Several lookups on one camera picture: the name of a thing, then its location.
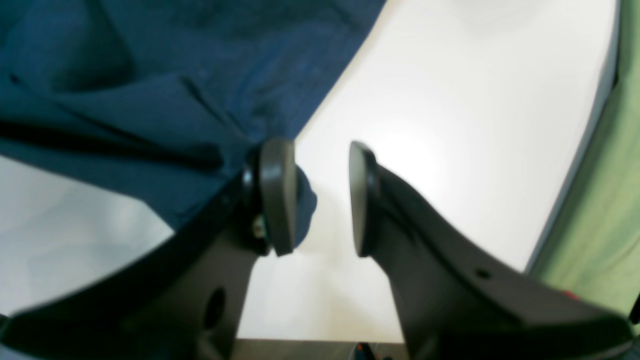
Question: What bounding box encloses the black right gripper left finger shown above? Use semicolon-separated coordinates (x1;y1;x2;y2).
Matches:
1;137;297;360

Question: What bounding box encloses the green cloth curtain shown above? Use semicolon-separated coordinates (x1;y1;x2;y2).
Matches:
528;0;640;322

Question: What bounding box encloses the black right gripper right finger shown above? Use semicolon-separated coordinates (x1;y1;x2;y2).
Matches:
349;141;633;360

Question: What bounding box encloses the dark blue t-shirt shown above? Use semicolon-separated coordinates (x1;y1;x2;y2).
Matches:
0;0;386;230

